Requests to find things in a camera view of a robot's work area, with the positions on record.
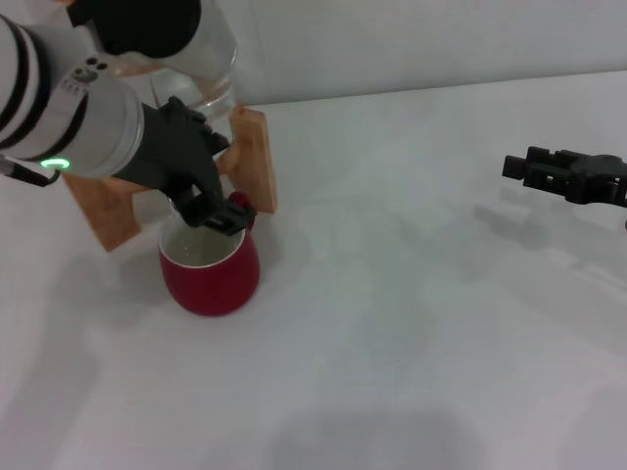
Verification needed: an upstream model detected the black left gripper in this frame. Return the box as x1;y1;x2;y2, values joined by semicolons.
111;96;259;236

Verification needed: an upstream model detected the red ceramic cup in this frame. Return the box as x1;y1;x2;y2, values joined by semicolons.
158;191;262;318

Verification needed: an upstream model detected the clear glass water dispenser jar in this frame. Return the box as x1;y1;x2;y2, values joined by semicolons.
115;28;241;136

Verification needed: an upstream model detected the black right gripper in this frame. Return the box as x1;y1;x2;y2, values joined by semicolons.
502;145;627;210

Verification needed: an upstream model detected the wooden dispenser stand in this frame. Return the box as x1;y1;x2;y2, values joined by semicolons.
62;108;278;254

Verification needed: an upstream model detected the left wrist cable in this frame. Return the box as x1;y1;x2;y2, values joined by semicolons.
0;154;63;188

